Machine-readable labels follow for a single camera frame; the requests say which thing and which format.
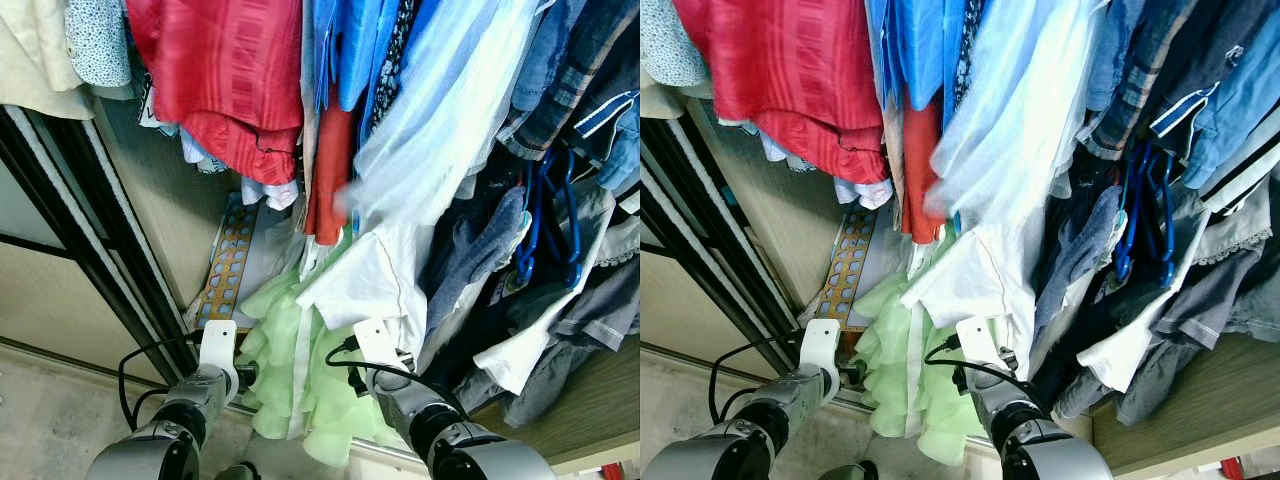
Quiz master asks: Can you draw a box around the pale green garment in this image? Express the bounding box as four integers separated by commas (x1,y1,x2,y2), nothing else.
237,235,403,469
855,240,993,467

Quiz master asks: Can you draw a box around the flat box with yellow dots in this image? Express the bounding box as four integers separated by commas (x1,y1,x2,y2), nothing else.
810,205,883,332
185,195,267,332

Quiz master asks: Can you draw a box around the white shirt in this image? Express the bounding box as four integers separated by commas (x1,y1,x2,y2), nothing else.
297,225,432,353
900,220,1037,353

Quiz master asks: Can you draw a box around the orange-red garment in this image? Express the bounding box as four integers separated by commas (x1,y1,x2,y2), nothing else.
893,95,947,247
305,90,360,247

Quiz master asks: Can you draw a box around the grey-blue garment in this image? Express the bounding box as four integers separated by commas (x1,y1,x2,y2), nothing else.
1030,185,1127,342
425,185,532,342

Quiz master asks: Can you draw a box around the wooden wardrobe shelf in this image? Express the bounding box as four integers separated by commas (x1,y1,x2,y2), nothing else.
470,340,641,472
1090,330,1280,477

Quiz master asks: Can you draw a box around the grey crumpled garment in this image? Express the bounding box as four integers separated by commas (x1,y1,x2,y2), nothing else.
505,258,641,430
1115,240,1280,427

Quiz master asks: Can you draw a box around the white lace-trimmed garment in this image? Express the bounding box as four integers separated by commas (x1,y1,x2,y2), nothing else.
1075,198,1217,397
472,190,617,397

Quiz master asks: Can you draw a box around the light blue sheer garment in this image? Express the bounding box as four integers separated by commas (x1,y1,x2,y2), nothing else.
925,0,1112,237
345,0,542,237

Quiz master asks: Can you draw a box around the red striped garment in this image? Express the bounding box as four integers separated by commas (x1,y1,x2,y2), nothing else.
672,0,892,187
125,0,306,187

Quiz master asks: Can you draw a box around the blue plastic hanger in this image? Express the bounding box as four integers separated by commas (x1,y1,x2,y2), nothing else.
552,148,587,292
1146,142,1182,291
1111,140,1147,283
514,150,549,286

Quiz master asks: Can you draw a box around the bright blue shirt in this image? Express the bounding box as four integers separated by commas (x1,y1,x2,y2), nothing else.
865,0,1001,113
312,0,441,113

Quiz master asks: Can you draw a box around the cream garment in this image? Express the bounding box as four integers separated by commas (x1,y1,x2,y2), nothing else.
0,0,97,122
640,85,687,122

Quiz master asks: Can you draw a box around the dark flowered narrow garment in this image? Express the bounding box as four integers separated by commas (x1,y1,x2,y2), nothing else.
370,0,422,132
950,0,987,112

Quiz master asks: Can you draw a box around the white dotted garment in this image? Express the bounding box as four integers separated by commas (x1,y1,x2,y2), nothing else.
65,0,137,91
640,0,714,90

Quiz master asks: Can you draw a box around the dark plaid shirt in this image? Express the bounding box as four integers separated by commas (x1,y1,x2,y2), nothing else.
1085,0,1243,163
498,0,641,163

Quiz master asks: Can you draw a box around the faded denim shirt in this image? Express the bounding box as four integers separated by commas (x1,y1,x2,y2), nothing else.
510,0,592,112
1085,0,1152,112

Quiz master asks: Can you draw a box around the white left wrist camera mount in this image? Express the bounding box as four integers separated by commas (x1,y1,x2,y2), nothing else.
800,318,844,374
198,320,240,374

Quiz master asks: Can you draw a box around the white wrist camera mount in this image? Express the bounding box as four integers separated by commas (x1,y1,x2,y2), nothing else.
198,320,240,374
352,318,417,372
800,318,844,374
955,315,1022,377

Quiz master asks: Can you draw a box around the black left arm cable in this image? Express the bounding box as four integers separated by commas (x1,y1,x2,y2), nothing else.
117,335,206,433
707,333,806,427

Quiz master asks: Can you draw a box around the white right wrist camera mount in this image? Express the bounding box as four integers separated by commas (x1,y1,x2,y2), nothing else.
955,315,1022,377
352,318,417,372

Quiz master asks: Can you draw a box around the black wardrobe door frame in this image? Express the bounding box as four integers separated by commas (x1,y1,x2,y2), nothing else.
640,115,813,377
0,105,203,387

